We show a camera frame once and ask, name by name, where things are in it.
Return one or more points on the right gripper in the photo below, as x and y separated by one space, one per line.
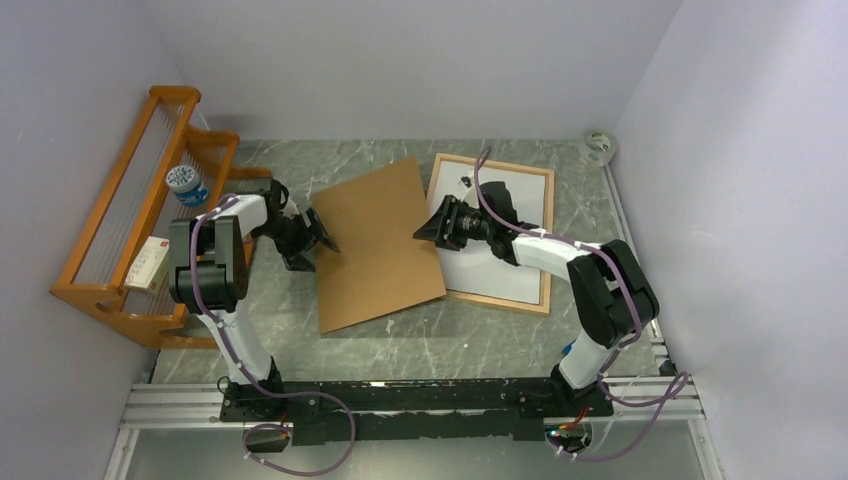
441 227

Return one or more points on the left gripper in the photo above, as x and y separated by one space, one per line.
294 259

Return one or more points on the brown backing board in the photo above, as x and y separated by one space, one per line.
378 267

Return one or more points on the light wooden picture frame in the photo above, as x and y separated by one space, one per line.
488 272

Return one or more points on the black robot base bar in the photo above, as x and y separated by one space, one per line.
316 413

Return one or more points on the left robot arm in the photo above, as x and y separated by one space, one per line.
208 273

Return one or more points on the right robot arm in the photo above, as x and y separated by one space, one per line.
613 297

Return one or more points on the blue white round can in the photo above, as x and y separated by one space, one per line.
187 185

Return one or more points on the small white green box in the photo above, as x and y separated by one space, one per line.
147 273

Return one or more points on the orange wooden rack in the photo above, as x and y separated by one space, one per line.
135 204

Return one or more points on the aluminium rail frame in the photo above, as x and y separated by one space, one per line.
162 406

